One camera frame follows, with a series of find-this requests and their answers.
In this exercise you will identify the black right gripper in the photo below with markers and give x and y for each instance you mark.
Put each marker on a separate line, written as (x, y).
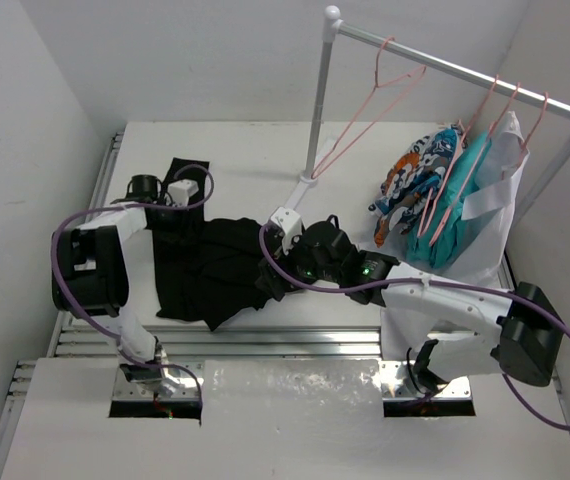
(269, 281)

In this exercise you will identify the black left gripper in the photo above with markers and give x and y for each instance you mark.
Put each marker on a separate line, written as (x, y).
(166, 218)

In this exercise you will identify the black shirt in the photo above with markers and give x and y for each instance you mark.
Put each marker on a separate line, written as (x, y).
(209, 275)

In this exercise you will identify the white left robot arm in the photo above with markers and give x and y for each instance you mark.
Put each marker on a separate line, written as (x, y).
(92, 281)

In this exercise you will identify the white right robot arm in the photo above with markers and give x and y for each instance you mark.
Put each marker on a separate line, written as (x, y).
(448, 329)

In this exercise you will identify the pink hanger under patterned shirt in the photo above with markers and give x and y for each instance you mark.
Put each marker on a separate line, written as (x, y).
(431, 204)

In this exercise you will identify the blue orange patterned shirt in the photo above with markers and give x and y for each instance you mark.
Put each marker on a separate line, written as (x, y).
(413, 181)

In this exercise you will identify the teal shirt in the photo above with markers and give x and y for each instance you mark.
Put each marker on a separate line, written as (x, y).
(450, 243)

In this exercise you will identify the pink hanger under teal shirt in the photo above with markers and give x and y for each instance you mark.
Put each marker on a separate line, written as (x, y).
(472, 167)

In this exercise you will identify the white shirt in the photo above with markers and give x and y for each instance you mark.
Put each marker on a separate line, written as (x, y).
(489, 214)

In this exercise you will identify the pink hanger under white shirt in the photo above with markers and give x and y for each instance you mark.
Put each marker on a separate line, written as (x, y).
(516, 146)

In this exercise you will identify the white foam board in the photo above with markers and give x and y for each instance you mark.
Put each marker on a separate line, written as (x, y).
(267, 419)

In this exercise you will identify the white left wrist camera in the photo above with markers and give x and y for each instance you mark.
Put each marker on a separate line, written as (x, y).
(181, 192)

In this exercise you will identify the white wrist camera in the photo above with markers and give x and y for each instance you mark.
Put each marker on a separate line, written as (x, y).
(181, 192)
(290, 223)

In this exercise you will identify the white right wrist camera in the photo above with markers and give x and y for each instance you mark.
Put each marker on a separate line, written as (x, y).
(290, 223)

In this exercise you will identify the aluminium rail frame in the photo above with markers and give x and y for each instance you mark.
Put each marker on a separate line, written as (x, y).
(256, 166)

